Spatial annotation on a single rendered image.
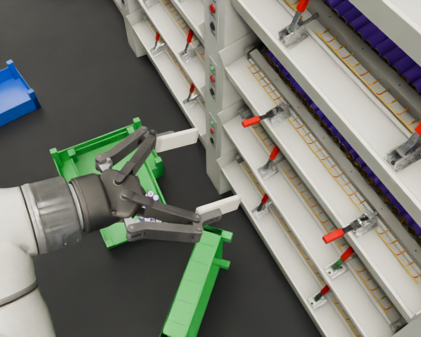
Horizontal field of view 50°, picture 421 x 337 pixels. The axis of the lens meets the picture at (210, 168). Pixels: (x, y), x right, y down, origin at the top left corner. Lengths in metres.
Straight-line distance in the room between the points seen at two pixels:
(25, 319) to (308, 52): 0.55
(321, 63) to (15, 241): 0.50
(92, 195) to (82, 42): 1.42
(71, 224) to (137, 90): 1.19
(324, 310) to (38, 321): 0.72
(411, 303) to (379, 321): 0.19
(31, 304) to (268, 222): 0.75
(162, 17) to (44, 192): 0.95
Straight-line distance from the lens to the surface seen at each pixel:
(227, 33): 0.96
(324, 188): 0.83
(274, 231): 1.21
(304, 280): 1.17
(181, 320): 1.07
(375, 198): 0.80
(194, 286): 1.09
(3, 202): 0.58
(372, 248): 0.80
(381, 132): 0.67
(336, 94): 0.70
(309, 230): 1.00
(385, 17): 0.57
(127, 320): 1.30
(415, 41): 0.54
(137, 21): 1.76
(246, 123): 0.86
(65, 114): 1.71
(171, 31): 1.40
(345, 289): 0.97
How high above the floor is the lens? 1.23
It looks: 56 degrees down
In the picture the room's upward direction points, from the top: straight up
